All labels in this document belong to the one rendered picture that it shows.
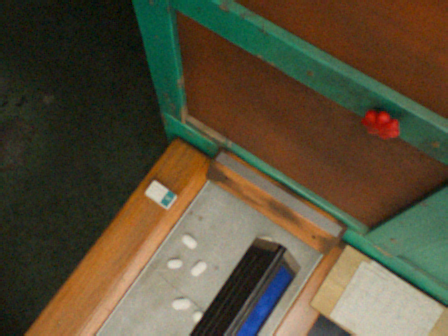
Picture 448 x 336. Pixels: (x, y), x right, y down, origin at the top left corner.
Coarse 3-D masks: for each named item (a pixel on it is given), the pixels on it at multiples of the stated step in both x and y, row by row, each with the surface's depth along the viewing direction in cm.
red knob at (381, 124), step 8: (368, 112) 51; (376, 112) 50; (384, 112) 49; (368, 120) 51; (376, 120) 50; (384, 120) 50; (392, 120) 49; (368, 128) 53; (376, 128) 51; (384, 128) 50; (392, 128) 50; (384, 136) 52; (392, 136) 51
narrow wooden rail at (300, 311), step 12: (336, 252) 95; (324, 264) 95; (312, 276) 94; (324, 276) 94; (312, 288) 93; (300, 300) 93; (288, 312) 93; (300, 312) 92; (312, 312) 92; (288, 324) 92; (300, 324) 92; (312, 324) 92
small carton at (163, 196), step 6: (150, 186) 99; (156, 186) 99; (162, 186) 98; (150, 192) 98; (156, 192) 98; (162, 192) 98; (168, 192) 98; (156, 198) 98; (162, 198) 98; (168, 198) 98; (174, 198) 98; (162, 204) 98; (168, 204) 97
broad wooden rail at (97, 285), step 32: (160, 160) 102; (192, 160) 102; (192, 192) 101; (128, 224) 99; (160, 224) 99; (96, 256) 97; (128, 256) 97; (64, 288) 96; (96, 288) 95; (128, 288) 98; (64, 320) 94; (96, 320) 95
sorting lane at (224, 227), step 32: (224, 192) 102; (192, 224) 101; (224, 224) 100; (256, 224) 100; (160, 256) 99; (192, 256) 99; (224, 256) 98; (320, 256) 97; (160, 288) 97; (192, 288) 97; (128, 320) 96; (160, 320) 96; (192, 320) 95
